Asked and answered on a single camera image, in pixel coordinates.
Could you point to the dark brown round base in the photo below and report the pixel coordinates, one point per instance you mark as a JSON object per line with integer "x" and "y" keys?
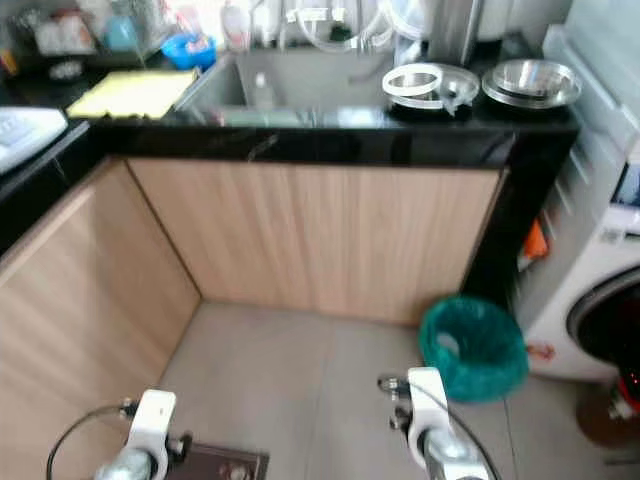
{"x": 610, "y": 415}

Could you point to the stainless steel knife block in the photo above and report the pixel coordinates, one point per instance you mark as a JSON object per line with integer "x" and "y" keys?
{"x": 455, "y": 28}

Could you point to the white soap bottle red cap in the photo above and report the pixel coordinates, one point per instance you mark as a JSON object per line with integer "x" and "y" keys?
{"x": 235, "y": 25}

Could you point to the blue plastic bowl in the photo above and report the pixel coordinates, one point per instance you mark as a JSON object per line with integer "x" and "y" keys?
{"x": 188, "y": 52}

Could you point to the white plastic tray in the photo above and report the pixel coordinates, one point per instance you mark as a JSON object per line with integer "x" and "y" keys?
{"x": 25, "y": 135}

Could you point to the teal plastic cup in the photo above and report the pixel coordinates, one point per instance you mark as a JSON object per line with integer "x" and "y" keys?
{"x": 120, "y": 33}

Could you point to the clear bottle with white cap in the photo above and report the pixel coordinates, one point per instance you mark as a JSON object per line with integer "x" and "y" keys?
{"x": 263, "y": 92}

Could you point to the wooden side cabinet panel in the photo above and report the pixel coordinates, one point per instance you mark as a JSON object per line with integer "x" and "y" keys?
{"x": 90, "y": 340}

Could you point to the yellow cloth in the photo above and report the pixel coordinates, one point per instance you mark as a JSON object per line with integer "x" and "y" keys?
{"x": 130, "y": 95}

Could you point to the bin with green bag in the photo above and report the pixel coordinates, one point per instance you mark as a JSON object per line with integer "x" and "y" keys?
{"x": 475, "y": 345}

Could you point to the wide wooden cabinet front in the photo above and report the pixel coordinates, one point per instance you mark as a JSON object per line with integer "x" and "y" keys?
{"x": 320, "y": 240}

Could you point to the orange plastic item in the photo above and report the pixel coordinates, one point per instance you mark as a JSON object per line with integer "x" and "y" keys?
{"x": 534, "y": 242}

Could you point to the wide rimmed steel bowl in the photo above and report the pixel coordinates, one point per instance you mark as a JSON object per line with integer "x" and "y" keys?
{"x": 500, "y": 95}

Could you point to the white washing machine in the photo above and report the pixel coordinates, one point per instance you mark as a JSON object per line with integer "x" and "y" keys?
{"x": 560, "y": 300}

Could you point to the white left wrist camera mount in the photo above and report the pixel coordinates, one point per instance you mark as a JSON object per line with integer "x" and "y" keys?
{"x": 155, "y": 420}

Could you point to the stainless steel sink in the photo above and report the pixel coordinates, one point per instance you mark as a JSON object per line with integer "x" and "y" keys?
{"x": 320, "y": 80}

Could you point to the large steel bowl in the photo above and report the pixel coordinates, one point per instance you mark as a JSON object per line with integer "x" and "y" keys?
{"x": 460, "y": 85}

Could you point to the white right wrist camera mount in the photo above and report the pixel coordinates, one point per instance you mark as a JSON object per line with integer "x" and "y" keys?
{"x": 428, "y": 400}

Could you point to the dark robot foot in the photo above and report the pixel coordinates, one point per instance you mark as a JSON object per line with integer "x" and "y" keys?
{"x": 230, "y": 465}

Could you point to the small steel bowl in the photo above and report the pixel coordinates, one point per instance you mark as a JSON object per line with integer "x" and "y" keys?
{"x": 532, "y": 75}

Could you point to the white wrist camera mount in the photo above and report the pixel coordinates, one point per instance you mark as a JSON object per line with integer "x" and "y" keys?
{"x": 428, "y": 400}
{"x": 155, "y": 420}

